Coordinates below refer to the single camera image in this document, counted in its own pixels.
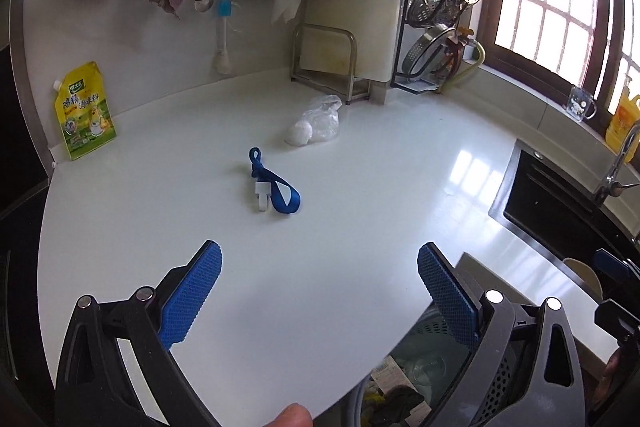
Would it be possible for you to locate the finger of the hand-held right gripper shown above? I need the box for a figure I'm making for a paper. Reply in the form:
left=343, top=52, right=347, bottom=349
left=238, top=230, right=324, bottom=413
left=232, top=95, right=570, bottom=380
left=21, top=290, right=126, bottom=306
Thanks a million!
left=594, top=299, right=640, bottom=350
left=594, top=248, right=635, bottom=282

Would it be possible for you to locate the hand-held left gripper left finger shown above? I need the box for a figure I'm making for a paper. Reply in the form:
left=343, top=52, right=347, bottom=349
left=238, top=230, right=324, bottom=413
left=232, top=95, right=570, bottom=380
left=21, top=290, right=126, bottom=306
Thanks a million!
left=54, top=239, right=223, bottom=427

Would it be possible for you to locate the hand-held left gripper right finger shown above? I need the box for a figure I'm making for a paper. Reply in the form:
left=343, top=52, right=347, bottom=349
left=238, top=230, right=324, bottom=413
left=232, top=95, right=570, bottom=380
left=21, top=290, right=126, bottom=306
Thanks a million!
left=416, top=242, right=587, bottom=427

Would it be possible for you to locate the blue strap with white buckle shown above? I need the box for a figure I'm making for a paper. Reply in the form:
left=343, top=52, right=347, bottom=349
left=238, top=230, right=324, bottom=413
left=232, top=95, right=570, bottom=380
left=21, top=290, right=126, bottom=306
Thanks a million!
left=248, top=147, right=302, bottom=214

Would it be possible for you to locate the grey perforated waste bin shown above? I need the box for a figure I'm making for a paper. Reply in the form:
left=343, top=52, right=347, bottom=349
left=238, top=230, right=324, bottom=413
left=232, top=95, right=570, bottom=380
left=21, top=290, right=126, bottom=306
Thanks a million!
left=345, top=307, right=531, bottom=427

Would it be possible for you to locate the clear plastic bag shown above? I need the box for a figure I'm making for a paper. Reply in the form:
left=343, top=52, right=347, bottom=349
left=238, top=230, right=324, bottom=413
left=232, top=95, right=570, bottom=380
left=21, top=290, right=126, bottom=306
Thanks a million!
left=300, top=95, right=343, bottom=142

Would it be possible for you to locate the person's right hand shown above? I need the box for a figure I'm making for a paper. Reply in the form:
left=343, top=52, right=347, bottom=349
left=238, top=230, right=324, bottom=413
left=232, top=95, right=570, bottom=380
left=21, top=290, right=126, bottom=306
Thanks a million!
left=601, top=347, right=625, bottom=388

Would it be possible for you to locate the person's left hand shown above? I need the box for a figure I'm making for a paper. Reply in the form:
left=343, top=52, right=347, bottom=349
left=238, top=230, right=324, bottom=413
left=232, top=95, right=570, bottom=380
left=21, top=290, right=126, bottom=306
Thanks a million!
left=270, top=403, right=313, bottom=427

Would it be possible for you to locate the beige round object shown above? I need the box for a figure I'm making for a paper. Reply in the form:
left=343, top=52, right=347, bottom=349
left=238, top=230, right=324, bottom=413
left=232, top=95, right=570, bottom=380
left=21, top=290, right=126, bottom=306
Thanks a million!
left=562, top=257, right=603, bottom=297

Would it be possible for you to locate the black kitchen sink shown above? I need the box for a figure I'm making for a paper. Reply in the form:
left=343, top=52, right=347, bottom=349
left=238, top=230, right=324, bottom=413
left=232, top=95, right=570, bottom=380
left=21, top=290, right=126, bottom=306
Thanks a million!
left=490, top=139, right=640, bottom=268

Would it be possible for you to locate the metal faucet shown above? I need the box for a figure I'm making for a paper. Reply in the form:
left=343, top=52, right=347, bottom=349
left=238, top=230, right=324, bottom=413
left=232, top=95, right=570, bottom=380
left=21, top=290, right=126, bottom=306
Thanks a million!
left=592, top=122, right=640, bottom=208

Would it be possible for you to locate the yellow oil bottle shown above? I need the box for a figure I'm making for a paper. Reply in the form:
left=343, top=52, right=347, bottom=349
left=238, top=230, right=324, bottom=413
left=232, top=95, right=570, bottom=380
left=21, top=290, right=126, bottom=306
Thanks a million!
left=605, top=77, right=640, bottom=150

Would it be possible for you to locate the clear glass mug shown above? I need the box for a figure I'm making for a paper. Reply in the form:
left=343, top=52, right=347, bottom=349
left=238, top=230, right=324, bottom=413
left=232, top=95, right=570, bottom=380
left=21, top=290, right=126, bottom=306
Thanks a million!
left=567, top=86, right=598, bottom=122

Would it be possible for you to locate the white round ball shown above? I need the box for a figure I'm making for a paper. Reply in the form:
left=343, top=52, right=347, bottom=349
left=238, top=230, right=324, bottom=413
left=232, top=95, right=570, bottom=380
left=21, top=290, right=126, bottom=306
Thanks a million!
left=284, top=121, right=314, bottom=148

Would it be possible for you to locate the yellow seasoning pouch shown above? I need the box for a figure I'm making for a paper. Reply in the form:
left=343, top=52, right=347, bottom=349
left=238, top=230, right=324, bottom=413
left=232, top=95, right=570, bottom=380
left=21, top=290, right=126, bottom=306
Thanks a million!
left=52, top=61, right=118, bottom=161

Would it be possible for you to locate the white brush with blue band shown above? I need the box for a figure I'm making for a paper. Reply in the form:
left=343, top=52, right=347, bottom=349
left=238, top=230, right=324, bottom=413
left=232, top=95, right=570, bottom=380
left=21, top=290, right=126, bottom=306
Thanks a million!
left=212, top=0, right=236, bottom=75

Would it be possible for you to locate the glass pot lid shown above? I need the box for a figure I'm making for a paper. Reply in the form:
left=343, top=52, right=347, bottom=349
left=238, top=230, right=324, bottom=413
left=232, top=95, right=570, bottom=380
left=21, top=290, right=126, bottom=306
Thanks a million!
left=402, top=24, right=461, bottom=80

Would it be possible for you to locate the metal cutting board rack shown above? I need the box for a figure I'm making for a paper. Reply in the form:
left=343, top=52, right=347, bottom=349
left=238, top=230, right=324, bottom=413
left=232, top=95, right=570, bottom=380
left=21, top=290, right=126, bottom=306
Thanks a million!
left=291, top=23, right=373, bottom=105

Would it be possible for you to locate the yellow gas hose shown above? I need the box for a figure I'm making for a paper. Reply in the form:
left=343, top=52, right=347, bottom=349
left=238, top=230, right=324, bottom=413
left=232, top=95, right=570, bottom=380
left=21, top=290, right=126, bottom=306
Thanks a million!
left=440, top=42, right=486, bottom=94

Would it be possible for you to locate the black wire lid rack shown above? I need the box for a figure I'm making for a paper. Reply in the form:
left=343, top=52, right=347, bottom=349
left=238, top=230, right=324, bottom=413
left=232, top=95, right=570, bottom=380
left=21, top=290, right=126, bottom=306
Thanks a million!
left=390, top=0, right=506, bottom=95

